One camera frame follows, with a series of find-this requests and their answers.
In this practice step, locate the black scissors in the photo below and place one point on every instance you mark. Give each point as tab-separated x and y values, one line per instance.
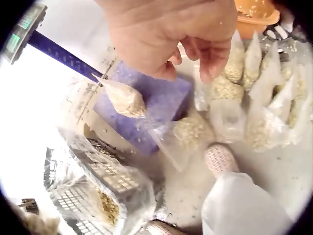
276	33

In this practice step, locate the orange plastic bowl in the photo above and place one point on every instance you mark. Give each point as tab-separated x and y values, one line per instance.
254	22

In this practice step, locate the person's legs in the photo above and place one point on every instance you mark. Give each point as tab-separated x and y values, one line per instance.
239	203

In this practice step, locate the purple foam block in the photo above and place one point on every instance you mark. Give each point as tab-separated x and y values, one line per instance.
161	98

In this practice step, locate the person's right thumb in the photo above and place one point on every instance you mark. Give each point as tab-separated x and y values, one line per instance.
166	71

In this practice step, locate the clear plastic liner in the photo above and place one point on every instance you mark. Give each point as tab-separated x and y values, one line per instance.
137	193

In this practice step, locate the digital scale with blue post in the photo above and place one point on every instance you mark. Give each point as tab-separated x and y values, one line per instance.
61	55

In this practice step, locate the person's right fingers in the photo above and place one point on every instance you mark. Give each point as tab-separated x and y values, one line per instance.
214	61

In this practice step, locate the person's right hand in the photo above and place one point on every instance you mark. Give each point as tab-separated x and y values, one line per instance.
156	29

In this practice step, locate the white plastic mesh crate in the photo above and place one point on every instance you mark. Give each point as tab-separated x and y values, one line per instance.
107	171

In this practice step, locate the small filled kernel bag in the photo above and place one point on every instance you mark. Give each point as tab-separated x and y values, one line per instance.
124	100

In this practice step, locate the pile of white kernel packets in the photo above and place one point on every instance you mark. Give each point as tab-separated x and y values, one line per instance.
256	102

